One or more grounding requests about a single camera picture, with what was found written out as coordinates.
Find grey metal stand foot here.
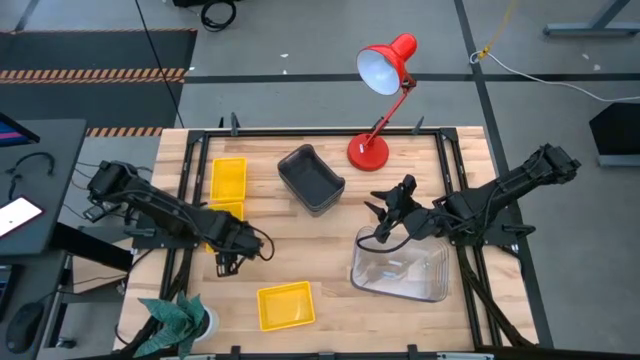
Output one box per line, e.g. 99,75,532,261
543,0,640,38

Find yellow plastic basket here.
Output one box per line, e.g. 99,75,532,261
204,201,245,254
256,280,317,332
209,157,248,203

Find clear plastic basket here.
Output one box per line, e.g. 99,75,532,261
352,228,449,301
349,225,450,303
354,232,446,299

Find thin black floor cable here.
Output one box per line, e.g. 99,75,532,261
133,0,186,129

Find coiled black cable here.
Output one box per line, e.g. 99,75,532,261
199,0,238,33

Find monitor with blue screen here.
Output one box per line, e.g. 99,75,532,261
0,113,41,149

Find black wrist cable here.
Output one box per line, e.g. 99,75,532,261
356,232,419,255
248,226,277,263

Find white floor cable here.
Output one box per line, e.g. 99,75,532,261
468,49,640,104

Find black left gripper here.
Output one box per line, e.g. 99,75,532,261
214,244,261,279

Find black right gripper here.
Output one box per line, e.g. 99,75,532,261
363,174,436,244

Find black cable on desk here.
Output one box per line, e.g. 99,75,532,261
4,151,56,201

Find dark grey side desk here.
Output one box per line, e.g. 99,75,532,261
0,118,88,257

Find black box with grey base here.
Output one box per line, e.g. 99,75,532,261
588,102,640,168

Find yellow floor cable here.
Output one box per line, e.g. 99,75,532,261
477,0,519,62

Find black computer mouse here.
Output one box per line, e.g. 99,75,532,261
4,301,44,355

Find red desk lamp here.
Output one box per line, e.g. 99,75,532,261
346,32,419,173

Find black floor mat hazard stripes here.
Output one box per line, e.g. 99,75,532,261
0,28,199,129

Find green plant in white pot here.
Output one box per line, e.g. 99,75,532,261
133,292,220,359

